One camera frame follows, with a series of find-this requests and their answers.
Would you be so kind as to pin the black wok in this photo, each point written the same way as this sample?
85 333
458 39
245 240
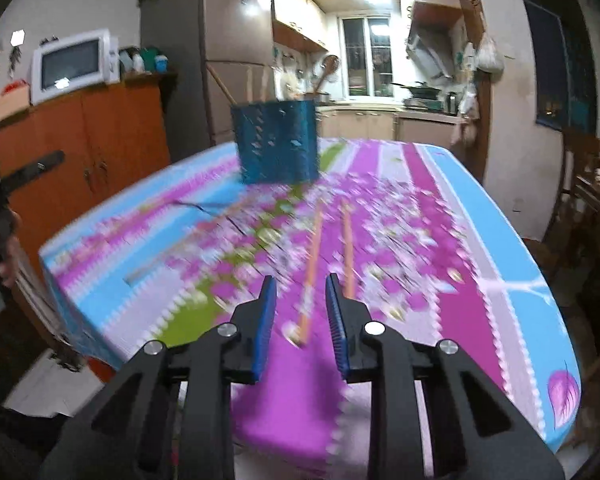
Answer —
420 90

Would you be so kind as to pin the group of wooden chopsticks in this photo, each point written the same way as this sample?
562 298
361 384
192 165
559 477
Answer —
220 86

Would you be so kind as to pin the beige cardboard box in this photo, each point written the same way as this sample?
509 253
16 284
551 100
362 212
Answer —
11 105

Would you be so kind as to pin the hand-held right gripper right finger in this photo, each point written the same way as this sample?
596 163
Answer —
337 332

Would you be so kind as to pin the blue perforated utensil holder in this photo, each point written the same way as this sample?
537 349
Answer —
277 142

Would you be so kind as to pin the white sheet on floor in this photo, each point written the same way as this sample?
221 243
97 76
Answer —
50 385

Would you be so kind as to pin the steel range hood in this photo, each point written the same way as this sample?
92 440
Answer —
430 52

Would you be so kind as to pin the long wooden chopstick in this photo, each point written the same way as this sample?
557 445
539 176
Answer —
348 255
311 270

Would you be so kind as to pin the cream upper kitchen cabinets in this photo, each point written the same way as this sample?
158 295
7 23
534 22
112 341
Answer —
300 15

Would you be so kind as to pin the hanging round strainer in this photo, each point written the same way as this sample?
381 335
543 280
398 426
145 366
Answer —
331 64

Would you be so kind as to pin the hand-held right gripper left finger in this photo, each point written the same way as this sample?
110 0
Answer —
265 332

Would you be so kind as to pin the blue cup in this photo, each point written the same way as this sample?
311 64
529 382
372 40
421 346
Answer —
162 63

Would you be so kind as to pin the grey refrigerator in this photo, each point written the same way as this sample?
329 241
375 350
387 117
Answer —
230 25

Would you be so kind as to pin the white wall socket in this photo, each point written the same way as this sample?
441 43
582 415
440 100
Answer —
18 38

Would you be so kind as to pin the green container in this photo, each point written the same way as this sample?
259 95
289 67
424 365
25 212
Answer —
150 53

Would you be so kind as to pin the white bottle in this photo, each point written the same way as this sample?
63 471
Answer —
137 62

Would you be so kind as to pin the steel kettle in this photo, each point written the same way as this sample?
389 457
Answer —
451 102

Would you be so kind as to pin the white hanging plastic bag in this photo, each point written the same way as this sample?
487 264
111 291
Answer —
489 55

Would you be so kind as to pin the cream lower kitchen cabinets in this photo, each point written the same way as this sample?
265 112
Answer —
380 125

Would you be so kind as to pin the hanging cloth bags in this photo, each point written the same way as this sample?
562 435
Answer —
466 110

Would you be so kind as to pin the gas stove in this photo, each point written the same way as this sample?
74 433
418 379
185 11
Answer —
422 103

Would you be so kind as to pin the person's left hand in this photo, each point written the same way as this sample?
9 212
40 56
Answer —
10 255

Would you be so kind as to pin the orange wooden cabinet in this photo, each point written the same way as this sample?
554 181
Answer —
105 140

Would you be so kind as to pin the cream kitchen cabinets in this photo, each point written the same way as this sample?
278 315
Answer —
300 15
380 125

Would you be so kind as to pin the white microwave oven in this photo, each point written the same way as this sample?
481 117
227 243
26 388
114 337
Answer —
72 65

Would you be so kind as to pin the brown wooden chair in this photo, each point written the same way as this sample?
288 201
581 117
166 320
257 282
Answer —
580 185

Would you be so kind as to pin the floral striped tablecloth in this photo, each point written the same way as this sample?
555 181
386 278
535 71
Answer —
390 260

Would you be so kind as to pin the dark barred window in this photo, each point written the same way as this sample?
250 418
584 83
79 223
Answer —
560 65

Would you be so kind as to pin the red item on box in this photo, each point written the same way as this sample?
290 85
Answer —
15 87

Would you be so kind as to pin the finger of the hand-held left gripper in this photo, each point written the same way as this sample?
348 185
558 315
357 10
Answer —
32 170

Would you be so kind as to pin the kitchen window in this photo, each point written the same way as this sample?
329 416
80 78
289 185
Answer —
367 55

